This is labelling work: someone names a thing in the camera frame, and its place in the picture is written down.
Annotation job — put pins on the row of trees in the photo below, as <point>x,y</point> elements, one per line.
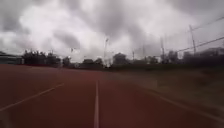
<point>36,59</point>

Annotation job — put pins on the red running track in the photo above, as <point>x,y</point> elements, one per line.
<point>66,106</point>

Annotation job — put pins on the grass strip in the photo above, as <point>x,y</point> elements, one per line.
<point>186,83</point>

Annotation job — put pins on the lamp post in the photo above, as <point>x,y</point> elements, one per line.
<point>105,53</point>

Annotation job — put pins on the low building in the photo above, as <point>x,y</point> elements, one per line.
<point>10,59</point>

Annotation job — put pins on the tall utility pole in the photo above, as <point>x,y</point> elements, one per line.
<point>162,50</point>
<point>192,40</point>

